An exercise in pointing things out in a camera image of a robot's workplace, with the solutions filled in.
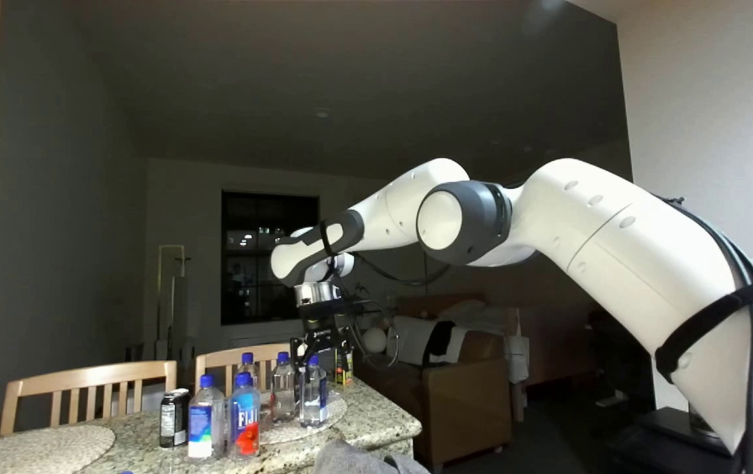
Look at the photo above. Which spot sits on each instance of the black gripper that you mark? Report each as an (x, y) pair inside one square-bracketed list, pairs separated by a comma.
[(322, 329)]

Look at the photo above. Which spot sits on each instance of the grey cloth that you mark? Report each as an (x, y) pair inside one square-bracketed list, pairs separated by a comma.
[(366, 461)]

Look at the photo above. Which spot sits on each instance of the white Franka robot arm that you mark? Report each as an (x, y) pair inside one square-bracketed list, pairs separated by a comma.
[(589, 237)]

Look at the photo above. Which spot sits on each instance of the yellow carton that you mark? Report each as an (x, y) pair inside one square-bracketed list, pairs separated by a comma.
[(345, 372)]

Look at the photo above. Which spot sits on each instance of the clear blue cap bottle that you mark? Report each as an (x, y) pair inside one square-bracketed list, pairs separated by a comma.
[(283, 390), (314, 395), (249, 365)]

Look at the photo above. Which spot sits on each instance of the white black pillow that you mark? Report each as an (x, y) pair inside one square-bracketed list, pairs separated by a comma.
[(411, 341)]

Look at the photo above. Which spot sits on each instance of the narrow wooden slat chair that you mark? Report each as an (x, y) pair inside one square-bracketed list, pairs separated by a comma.
[(219, 360)]

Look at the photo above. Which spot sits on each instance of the blue red label bottle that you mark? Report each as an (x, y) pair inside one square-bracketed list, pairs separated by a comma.
[(245, 424)]

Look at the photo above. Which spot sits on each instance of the dark window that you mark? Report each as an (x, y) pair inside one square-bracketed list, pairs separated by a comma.
[(249, 265)]

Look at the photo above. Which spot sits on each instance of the cardboard box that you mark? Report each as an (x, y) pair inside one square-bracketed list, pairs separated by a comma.
[(465, 403)]

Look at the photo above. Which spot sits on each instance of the dark label can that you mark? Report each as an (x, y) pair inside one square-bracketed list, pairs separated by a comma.
[(173, 423)]

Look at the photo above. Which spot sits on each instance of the white bag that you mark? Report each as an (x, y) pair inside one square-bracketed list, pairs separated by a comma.
[(516, 360)]

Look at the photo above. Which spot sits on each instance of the wide wooden slat chair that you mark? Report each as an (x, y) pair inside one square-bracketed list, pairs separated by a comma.
[(87, 382)]

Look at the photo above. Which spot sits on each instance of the dark wooden sideboard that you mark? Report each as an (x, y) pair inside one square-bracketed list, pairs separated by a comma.
[(569, 352)]

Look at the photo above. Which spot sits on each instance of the dark low table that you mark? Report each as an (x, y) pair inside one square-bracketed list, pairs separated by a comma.
[(649, 448)]

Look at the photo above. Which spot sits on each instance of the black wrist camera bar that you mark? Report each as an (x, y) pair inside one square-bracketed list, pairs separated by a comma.
[(333, 306)]

